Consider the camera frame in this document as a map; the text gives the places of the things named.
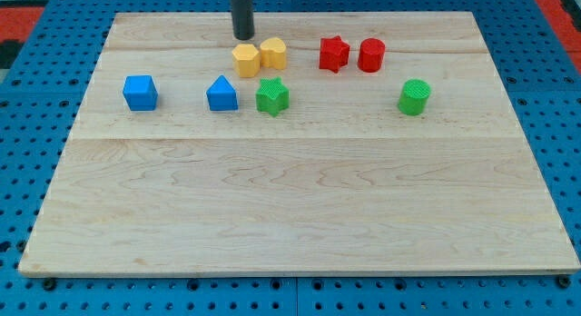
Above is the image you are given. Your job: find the red star block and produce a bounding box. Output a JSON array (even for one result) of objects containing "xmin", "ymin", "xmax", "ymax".
[{"xmin": 319, "ymin": 35, "xmax": 350, "ymax": 74}]

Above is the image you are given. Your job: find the green star block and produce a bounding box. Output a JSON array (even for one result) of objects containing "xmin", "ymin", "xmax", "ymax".
[{"xmin": 255, "ymin": 77, "xmax": 290, "ymax": 117}]

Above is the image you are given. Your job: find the light wooden board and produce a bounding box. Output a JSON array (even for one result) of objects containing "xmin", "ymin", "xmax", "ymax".
[{"xmin": 19, "ymin": 12, "xmax": 580, "ymax": 278}]

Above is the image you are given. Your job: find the yellow heart block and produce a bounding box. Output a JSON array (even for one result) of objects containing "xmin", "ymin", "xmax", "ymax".
[{"xmin": 260, "ymin": 37, "xmax": 287, "ymax": 70}]

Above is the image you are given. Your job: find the red cylinder block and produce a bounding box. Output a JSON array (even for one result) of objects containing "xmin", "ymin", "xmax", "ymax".
[{"xmin": 358, "ymin": 38, "xmax": 386, "ymax": 73}]

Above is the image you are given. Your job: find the blue cube block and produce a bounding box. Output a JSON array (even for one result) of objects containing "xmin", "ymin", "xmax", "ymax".
[{"xmin": 123, "ymin": 75, "xmax": 158, "ymax": 111}]

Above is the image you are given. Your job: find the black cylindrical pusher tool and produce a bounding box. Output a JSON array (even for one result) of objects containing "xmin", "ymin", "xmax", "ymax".
[{"xmin": 230, "ymin": 0, "xmax": 254, "ymax": 41}]

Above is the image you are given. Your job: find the green cylinder block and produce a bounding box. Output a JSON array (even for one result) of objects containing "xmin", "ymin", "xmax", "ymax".
[{"xmin": 398, "ymin": 79, "xmax": 431, "ymax": 116}]

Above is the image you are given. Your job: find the yellow hexagon block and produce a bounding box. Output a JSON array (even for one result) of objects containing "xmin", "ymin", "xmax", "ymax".
[{"xmin": 231, "ymin": 44, "xmax": 261, "ymax": 78}]

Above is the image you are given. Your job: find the blue pentagon house block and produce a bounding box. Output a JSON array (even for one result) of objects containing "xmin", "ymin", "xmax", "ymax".
[{"xmin": 206, "ymin": 75, "xmax": 238, "ymax": 112}]

